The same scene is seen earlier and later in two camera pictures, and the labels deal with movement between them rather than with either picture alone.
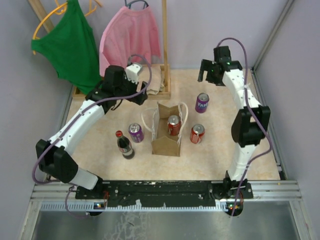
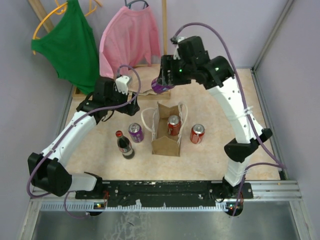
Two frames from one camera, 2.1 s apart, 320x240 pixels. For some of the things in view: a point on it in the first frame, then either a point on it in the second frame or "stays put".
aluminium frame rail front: [288, 191] stays put
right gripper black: [206, 65] → [168, 63]
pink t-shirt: [129, 36] stays put
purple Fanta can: [202, 103] → [159, 88]
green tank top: [70, 46] stays put
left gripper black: [139, 99] → [130, 108]
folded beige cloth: [155, 81] stays put
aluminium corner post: [254, 73] stays put
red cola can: [174, 125] stays put
